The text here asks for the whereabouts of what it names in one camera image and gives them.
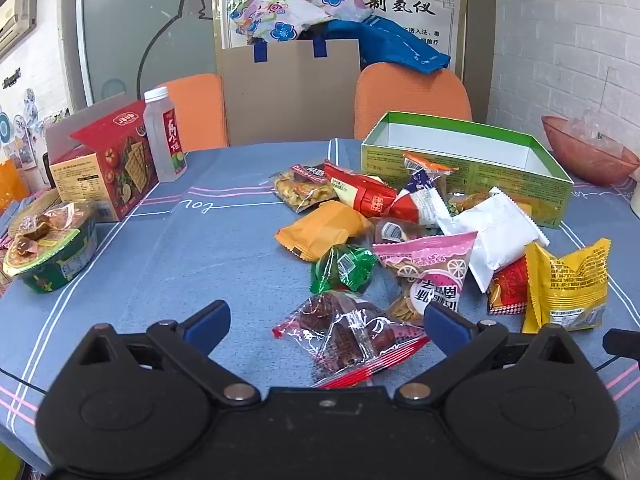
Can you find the green cardboard box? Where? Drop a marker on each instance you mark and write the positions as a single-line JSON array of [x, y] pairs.
[[500, 175]]

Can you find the brown cardboard box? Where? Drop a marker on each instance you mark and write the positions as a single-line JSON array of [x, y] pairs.
[[285, 95]]

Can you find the green candy packet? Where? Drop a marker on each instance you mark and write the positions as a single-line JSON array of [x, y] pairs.
[[345, 267]]

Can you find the orange chair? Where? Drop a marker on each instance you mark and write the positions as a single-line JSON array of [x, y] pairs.
[[410, 95], [200, 110]]

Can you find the clear plastic wrap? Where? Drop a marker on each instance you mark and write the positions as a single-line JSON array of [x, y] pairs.
[[590, 127]]

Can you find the orange snack packet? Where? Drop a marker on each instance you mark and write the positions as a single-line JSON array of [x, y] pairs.
[[320, 227]]

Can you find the small red patterned packet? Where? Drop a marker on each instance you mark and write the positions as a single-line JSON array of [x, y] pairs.
[[510, 285]]

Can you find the wall photo decorations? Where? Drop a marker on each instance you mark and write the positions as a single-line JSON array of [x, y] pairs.
[[25, 115]]

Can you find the clear orange-striped brown packet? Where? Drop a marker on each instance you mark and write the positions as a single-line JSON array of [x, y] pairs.
[[427, 163]]

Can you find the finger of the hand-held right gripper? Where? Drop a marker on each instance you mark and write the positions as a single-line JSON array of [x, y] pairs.
[[622, 344]]

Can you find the clear wrapped brown candy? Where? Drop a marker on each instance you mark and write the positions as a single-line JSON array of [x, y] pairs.
[[27, 244], [57, 217]]

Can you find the calligraphy wall poster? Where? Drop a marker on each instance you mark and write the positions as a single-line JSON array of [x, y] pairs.
[[415, 10]]

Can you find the blue plastic bag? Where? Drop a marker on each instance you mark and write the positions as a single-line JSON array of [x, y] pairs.
[[400, 45]]

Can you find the red white blue packet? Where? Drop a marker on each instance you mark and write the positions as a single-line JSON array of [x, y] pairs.
[[417, 200]]

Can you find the red snack packet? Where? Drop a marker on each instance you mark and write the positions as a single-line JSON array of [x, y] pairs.
[[362, 190]]

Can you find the clear yellow chips packet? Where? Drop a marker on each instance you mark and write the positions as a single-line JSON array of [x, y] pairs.
[[302, 187]]

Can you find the clear plastic drink bottle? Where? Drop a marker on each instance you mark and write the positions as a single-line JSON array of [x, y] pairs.
[[165, 135]]

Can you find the reddish plastic bowl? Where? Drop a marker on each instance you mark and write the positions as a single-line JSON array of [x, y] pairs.
[[585, 160]]

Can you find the clear red dates packet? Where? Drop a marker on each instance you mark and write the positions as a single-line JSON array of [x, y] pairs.
[[345, 330]]

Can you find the white snack packet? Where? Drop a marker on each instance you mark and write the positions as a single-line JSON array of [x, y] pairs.
[[495, 232]]

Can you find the pink snack packet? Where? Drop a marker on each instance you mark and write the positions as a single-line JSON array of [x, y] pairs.
[[430, 265]]

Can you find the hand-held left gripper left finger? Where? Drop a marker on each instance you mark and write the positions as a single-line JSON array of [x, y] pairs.
[[212, 322]]

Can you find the red cracker box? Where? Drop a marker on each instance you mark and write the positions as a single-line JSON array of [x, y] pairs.
[[115, 160]]

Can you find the floral cloth bag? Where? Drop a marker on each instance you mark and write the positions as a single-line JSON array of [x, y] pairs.
[[300, 5]]

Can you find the clear date walnut packet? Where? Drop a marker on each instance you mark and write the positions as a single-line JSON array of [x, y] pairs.
[[400, 230]]

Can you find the instant noodle bowl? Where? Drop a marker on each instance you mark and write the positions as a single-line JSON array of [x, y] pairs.
[[55, 260]]

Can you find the wall air conditioner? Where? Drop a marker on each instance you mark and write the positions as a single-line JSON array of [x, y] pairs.
[[17, 20]]

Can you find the blue tablecloth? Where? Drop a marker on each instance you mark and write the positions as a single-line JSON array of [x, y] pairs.
[[200, 260]]

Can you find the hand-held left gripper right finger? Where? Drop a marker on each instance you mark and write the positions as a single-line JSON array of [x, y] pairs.
[[442, 327]]

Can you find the yellow snack packet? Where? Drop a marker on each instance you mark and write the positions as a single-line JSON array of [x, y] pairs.
[[570, 285]]

